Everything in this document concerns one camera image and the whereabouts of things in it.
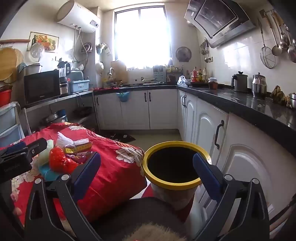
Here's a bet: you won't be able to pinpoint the grey knife block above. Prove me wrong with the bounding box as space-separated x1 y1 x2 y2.
153 65 167 83

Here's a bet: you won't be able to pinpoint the steel teapot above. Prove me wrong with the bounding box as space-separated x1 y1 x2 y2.
252 72 267 98

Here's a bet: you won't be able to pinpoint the white kitchen cabinets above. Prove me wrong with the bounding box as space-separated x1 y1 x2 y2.
94 89 296 241

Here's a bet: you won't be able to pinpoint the white water heater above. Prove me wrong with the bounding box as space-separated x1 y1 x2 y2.
56 0 101 33

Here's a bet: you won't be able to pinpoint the red plastic wrapper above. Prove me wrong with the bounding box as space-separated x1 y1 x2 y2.
49 146 80 174

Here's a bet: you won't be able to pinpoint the glass pot lid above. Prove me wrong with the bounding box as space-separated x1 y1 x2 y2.
30 42 45 63

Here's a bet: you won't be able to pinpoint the purple snack wrapper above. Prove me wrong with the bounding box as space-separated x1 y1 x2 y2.
68 154 89 164

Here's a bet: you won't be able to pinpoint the black microwave oven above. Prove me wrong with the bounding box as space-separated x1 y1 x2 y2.
24 70 61 106

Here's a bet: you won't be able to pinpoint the ginger pile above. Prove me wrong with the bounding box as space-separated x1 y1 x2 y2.
270 85 292 108

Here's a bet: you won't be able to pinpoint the dark floor mat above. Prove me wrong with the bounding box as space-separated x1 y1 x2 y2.
102 133 136 143

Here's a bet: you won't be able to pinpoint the black stove tray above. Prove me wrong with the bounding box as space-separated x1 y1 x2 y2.
190 81 225 88

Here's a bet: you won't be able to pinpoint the blue can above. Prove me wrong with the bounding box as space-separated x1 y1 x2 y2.
57 109 68 122

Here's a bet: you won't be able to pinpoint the yellow rim trash bin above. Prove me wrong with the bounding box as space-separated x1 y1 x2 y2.
142 141 212 210

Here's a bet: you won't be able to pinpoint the grey kettle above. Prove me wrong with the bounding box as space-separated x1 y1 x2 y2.
232 71 248 93

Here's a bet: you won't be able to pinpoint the red plastic bucket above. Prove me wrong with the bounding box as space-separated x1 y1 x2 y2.
0 85 13 107

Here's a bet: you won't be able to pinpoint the steel pot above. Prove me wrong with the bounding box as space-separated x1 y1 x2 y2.
42 112 62 124

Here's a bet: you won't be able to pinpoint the pale green plastic bag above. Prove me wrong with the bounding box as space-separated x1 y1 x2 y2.
35 139 55 166

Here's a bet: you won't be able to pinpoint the blue hanging bin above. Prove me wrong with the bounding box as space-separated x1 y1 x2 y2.
116 91 130 103

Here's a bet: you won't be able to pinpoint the fruit wall poster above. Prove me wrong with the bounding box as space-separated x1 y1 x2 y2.
27 32 59 53

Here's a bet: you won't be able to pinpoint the wall utensil holder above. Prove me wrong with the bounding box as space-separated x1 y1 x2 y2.
96 43 111 55

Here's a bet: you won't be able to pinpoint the black blender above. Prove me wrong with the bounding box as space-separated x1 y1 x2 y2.
57 61 71 95

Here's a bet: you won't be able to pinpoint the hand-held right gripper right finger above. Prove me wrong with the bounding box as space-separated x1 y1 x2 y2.
192 152 271 241

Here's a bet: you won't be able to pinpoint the wire skimmer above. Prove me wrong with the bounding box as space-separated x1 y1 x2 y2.
258 19 276 69

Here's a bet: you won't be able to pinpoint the steel range hood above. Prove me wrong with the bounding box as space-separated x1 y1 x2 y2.
184 0 257 49

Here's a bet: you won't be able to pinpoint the steel shelf rack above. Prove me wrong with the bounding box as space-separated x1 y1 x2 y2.
22 90 100 132

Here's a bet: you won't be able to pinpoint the pale wooden chopping board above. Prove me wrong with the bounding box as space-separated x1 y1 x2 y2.
110 61 128 84

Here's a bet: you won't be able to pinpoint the white tissue paper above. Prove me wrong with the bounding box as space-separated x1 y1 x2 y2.
55 132 89 149

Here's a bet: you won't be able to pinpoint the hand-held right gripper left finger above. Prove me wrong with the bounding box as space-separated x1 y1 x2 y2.
24 152 103 241

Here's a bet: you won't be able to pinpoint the brown jar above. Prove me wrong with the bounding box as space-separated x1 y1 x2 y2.
208 77 219 90

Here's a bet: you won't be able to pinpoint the steel spoon ladle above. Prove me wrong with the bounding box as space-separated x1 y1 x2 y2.
273 9 296 63

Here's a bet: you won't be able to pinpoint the clear plastic bag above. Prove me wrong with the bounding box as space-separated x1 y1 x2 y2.
177 75 192 87

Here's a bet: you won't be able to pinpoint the red floral blanket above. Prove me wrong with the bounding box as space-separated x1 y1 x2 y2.
0 122 148 230

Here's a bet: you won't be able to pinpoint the black stone countertop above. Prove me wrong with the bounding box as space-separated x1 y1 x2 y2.
92 85 296 158

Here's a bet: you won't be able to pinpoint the hanging utensil rack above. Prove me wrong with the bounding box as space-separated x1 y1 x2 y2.
200 39 213 63

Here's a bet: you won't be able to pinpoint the black frying pan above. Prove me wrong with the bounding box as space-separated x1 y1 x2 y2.
73 107 93 116

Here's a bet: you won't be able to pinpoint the black spice rack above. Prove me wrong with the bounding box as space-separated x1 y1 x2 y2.
166 65 184 82

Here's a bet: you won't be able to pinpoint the round wooden cutting board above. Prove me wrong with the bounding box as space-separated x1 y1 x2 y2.
0 47 24 84

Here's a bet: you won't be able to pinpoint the grey plastic storage box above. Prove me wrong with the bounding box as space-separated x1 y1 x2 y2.
69 71 90 93

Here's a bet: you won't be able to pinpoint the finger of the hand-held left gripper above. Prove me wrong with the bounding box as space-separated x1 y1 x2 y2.
0 141 27 159
22 138 48 160

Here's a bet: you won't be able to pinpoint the brown fur trim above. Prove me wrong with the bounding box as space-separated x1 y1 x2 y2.
121 222 186 241

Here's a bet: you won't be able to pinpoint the teal fuzzy cloth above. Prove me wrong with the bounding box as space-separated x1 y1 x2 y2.
38 164 62 181

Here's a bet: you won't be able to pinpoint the kitchen window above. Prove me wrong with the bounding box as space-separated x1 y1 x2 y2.
113 7 173 69

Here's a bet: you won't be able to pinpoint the yellow striped wrapper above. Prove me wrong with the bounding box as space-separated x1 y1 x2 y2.
63 142 92 154

